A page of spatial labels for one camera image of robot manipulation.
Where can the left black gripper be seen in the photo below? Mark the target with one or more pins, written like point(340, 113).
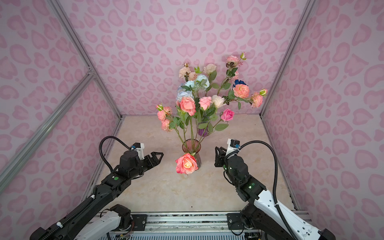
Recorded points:
point(153, 158)

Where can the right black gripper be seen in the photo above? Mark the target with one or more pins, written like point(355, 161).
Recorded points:
point(220, 158)

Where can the purple blue glass vase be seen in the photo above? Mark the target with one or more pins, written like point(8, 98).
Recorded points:
point(203, 132)

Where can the red glass vase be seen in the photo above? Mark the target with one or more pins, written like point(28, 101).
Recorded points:
point(193, 146)

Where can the red pink rose stem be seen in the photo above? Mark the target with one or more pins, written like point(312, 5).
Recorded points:
point(186, 164)

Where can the magenta rose flower stem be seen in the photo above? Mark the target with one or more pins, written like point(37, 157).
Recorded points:
point(217, 123)

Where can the cream white rose stem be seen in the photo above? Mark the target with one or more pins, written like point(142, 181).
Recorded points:
point(218, 102)

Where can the coral pink rose stem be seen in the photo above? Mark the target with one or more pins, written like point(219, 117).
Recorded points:
point(240, 94)

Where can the white lavender rose stem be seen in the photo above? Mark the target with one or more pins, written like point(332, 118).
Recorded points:
point(183, 94)

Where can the dark blue rose stem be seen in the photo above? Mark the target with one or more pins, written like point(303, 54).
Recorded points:
point(238, 82)

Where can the cream rose flower stem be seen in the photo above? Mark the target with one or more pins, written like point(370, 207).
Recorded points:
point(211, 71)

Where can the peach carnation flower stem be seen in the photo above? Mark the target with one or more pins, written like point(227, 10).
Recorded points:
point(187, 74)

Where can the pink carnation flower stem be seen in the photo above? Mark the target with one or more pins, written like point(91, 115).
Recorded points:
point(232, 64)

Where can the salmon pink rose stem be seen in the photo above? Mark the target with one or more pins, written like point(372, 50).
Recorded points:
point(186, 111)

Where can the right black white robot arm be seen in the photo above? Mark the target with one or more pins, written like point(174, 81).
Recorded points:
point(264, 198)

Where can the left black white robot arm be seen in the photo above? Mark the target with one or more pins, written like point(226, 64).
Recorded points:
point(130, 168)

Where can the small pink rosebud stem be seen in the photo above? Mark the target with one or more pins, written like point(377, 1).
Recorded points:
point(204, 110)

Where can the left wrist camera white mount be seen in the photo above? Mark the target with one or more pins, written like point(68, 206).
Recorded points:
point(139, 148)

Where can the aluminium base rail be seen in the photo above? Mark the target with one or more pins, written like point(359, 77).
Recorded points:
point(122, 220)

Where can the left aluminium frame profile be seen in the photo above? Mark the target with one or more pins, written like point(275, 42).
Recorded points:
point(20, 159)

